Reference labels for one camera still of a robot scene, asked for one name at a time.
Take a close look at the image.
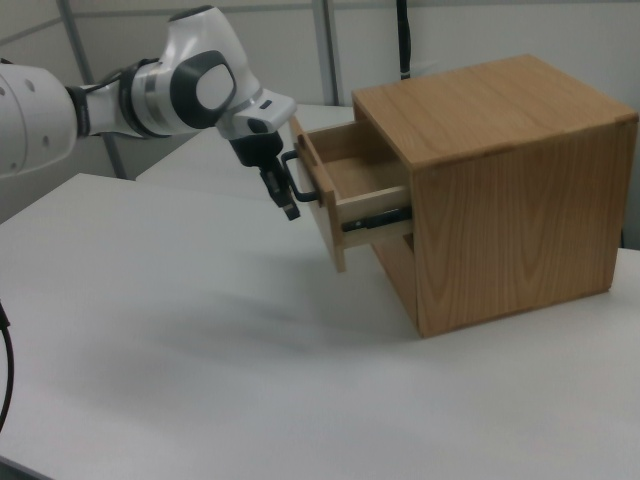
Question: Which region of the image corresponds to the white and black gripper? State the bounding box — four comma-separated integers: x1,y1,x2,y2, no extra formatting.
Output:
218,89,302,223

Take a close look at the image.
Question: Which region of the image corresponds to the black metal drawer handle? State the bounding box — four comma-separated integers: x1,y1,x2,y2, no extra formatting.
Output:
280,149,322,204

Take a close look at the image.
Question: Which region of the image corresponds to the light wooden drawer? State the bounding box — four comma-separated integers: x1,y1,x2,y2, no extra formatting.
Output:
289,116,417,274

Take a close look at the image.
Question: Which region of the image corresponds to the light wooden drawer cabinet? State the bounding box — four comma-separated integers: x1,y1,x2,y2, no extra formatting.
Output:
351,53,640,341

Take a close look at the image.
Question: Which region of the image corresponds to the black metal drawer slide rail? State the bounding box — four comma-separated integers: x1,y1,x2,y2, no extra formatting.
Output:
341,206,414,233

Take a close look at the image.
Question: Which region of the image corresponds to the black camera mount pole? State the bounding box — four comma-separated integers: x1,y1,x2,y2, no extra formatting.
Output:
396,0,415,82

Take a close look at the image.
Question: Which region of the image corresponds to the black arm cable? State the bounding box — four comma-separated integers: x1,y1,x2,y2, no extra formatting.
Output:
74,58,162,94

